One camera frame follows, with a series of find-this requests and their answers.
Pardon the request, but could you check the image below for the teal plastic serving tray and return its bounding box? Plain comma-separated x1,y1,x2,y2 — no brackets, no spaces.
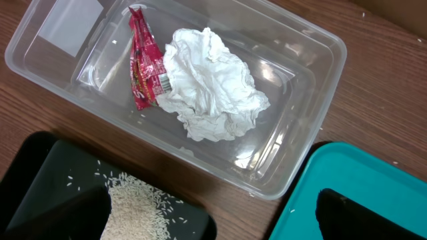
270,143,426,240

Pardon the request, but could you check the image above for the red snack wrapper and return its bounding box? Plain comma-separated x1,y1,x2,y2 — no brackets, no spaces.
129,7,171,110

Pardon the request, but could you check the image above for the white tissue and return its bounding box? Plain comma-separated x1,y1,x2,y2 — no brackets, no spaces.
156,27,270,142

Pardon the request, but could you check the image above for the white rice pile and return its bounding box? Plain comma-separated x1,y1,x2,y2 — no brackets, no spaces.
92,169,189,240

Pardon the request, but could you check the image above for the black rectangular tray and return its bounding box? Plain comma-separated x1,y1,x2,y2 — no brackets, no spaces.
1,132,217,240

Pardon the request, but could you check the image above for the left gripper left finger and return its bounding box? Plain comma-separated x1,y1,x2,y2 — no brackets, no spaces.
1,187,111,240

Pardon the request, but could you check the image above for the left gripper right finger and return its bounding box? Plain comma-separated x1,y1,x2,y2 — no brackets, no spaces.
316,189,426,240

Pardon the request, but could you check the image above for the clear plastic bin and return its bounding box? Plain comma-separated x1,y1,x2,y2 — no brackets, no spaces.
5,0,347,200

